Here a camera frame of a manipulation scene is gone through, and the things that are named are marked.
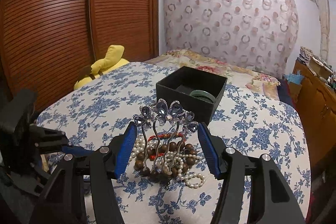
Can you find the black open jewelry box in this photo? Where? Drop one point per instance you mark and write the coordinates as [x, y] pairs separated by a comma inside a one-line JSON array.
[[178, 85]]

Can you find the cardboard box on cabinet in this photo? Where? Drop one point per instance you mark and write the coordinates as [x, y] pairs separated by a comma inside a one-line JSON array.
[[321, 70]]

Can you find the green jade bangle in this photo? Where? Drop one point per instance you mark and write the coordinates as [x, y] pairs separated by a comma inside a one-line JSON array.
[[203, 95]]

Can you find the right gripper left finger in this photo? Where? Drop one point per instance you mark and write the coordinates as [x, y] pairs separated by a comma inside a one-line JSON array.
[[62, 198]]

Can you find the pink circle patterned curtain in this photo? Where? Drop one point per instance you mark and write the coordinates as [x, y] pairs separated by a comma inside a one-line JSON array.
[[253, 34]]

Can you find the yellow plush toy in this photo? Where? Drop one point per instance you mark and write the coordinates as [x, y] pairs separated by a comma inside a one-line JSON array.
[[112, 60]]

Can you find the floral beige bedspread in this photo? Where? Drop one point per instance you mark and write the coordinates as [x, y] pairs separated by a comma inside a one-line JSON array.
[[237, 76]]

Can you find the blue crystal hair comb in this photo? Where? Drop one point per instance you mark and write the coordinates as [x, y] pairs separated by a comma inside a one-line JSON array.
[[160, 150]]

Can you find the beige side curtain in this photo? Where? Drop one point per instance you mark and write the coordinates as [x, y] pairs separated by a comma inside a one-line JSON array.
[[324, 18]]

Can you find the teal paper bag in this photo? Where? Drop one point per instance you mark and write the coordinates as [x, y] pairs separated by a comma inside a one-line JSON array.
[[294, 78]]

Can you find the wooden cabinet desk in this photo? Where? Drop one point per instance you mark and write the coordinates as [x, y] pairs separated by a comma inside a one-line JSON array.
[[316, 108]]

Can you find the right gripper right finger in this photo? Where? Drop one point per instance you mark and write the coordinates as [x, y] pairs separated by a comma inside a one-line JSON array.
[[271, 199]]

